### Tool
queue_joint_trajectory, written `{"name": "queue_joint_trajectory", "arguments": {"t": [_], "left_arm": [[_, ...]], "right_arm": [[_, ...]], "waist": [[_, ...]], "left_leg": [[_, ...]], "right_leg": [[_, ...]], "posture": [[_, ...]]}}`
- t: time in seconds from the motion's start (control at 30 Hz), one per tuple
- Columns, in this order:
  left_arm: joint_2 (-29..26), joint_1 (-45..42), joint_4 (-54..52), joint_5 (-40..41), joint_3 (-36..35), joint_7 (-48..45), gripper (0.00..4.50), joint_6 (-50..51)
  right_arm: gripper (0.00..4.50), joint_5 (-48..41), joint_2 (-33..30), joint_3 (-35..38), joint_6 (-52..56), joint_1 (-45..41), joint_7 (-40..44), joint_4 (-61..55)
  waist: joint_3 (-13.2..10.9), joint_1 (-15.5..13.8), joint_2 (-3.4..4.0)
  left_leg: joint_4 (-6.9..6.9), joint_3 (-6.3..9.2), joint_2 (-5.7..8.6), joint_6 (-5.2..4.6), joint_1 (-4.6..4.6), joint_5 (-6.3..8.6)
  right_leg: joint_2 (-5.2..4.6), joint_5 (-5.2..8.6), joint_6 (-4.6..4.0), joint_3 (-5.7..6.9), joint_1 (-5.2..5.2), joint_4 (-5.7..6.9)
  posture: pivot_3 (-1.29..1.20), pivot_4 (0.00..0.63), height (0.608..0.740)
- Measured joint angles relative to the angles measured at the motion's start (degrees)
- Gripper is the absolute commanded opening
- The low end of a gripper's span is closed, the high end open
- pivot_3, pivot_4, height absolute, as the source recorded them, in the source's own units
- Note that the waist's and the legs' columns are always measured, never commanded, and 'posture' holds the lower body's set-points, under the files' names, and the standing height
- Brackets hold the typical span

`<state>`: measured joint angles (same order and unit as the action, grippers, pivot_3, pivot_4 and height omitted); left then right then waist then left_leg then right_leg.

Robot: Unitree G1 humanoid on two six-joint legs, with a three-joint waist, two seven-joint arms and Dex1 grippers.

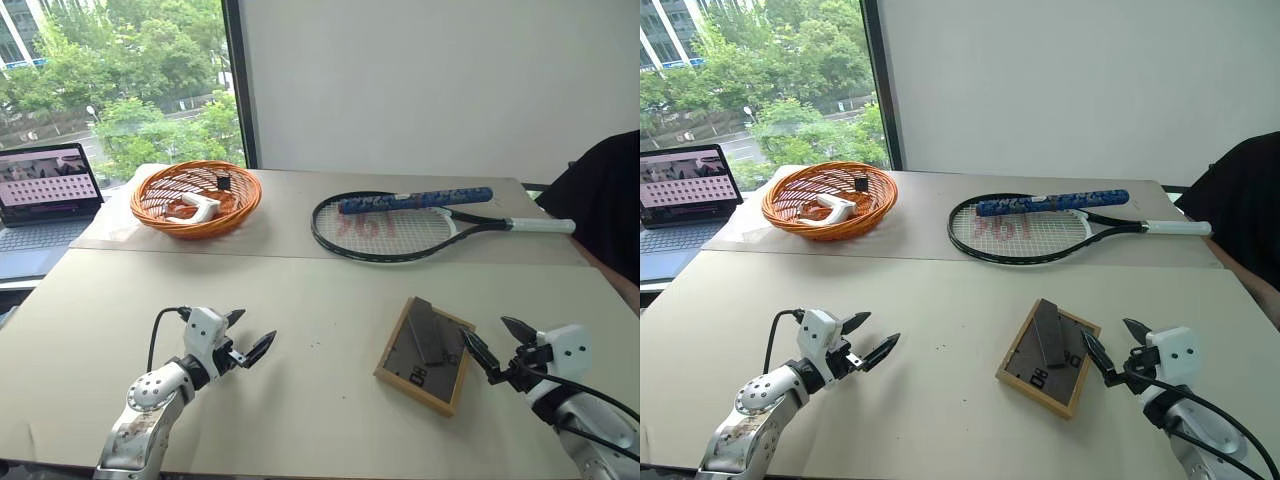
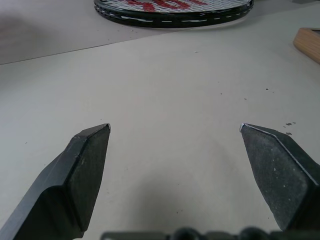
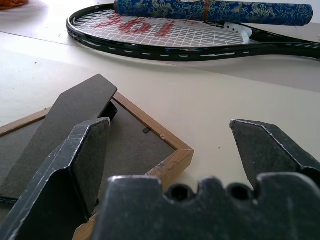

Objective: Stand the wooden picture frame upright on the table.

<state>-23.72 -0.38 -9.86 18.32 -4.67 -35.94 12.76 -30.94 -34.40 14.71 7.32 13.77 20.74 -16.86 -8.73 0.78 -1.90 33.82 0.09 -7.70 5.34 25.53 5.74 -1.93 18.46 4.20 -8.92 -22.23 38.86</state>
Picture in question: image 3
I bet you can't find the wooden picture frame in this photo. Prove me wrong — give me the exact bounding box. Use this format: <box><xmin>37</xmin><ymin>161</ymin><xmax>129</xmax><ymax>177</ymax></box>
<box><xmin>0</xmin><ymin>73</ymin><xmax>195</xmax><ymax>240</ymax></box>

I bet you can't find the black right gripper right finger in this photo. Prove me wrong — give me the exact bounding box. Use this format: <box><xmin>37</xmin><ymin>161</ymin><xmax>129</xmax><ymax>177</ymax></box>
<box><xmin>229</xmin><ymin>118</ymin><xmax>320</xmax><ymax>193</ymax></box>

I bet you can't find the blue gold patterned scroll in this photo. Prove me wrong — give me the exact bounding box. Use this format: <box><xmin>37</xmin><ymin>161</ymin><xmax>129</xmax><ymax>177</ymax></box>
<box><xmin>113</xmin><ymin>0</ymin><xmax>314</xmax><ymax>27</ymax></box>

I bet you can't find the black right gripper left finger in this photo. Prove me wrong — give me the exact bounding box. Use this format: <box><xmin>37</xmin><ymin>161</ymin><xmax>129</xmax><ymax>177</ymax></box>
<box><xmin>0</xmin><ymin>117</ymin><xmax>111</xmax><ymax>240</ymax></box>

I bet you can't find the black tennis racket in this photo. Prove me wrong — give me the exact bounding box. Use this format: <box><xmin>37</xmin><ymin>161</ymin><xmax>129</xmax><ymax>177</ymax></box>
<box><xmin>65</xmin><ymin>2</ymin><xmax>320</xmax><ymax>63</ymax></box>

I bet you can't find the orange woven basket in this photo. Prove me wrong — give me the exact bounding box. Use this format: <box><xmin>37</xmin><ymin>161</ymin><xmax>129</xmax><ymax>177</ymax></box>
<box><xmin>0</xmin><ymin>0</ymin><xmax>30</xmax><ymax>11</ymax></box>

